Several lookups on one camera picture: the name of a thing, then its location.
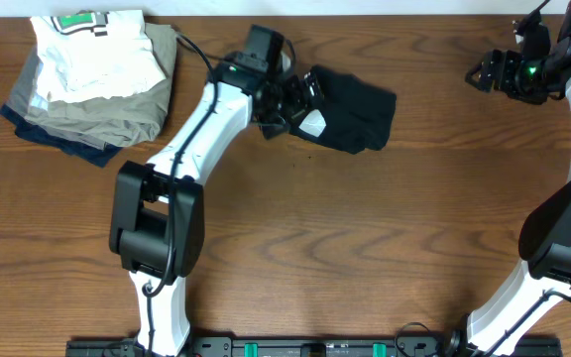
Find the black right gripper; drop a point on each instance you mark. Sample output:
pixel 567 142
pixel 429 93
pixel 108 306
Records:
pixel 504 83

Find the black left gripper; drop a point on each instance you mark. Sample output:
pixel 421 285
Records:
pixel 301 103

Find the black t-shirt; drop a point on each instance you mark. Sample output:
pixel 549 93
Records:
pixel 352 115

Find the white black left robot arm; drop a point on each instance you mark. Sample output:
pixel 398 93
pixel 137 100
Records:
pixel 158 224

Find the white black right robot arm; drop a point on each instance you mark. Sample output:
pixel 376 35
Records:
pixel 542 275

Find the beige folded garment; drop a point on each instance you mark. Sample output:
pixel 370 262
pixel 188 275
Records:
pixel 100 122

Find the navy folded garment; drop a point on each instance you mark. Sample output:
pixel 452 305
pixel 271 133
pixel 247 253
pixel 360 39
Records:
pixel 35 134

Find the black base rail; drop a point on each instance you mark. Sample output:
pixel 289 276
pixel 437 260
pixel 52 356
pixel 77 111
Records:
pixel 230 347

